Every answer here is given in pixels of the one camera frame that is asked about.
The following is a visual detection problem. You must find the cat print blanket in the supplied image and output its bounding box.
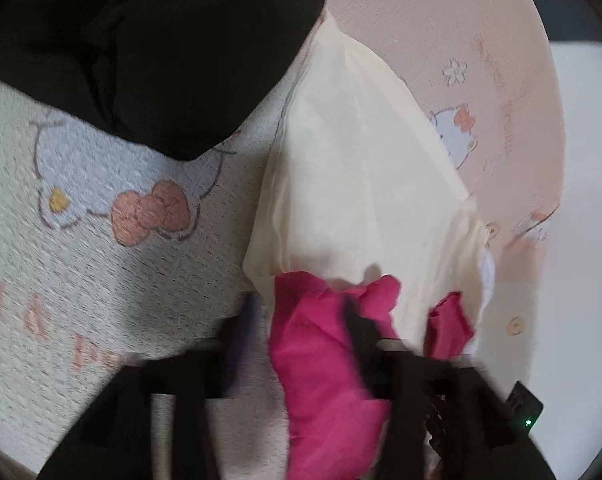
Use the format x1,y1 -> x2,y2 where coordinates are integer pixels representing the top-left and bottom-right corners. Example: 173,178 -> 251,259
0,0 -> 566,476

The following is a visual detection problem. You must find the white garment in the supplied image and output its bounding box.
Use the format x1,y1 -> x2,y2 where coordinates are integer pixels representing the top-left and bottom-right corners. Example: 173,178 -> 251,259
480,245 -> 498,302

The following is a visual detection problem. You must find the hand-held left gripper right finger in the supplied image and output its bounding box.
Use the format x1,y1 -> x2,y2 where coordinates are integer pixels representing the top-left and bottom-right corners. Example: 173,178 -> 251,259
343,304 -> 556,480

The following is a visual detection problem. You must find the black garment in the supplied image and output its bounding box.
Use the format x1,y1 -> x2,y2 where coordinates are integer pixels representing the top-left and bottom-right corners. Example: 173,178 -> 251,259
0,0 -> 329,162

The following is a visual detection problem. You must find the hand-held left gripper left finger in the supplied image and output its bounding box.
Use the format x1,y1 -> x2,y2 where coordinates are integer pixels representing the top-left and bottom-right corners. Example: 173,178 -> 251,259
38,291 -> 268,480

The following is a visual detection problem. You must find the cream and pink shirt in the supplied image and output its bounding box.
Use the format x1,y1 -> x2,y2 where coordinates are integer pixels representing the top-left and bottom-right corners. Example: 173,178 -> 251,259
243,15 -> 496,480

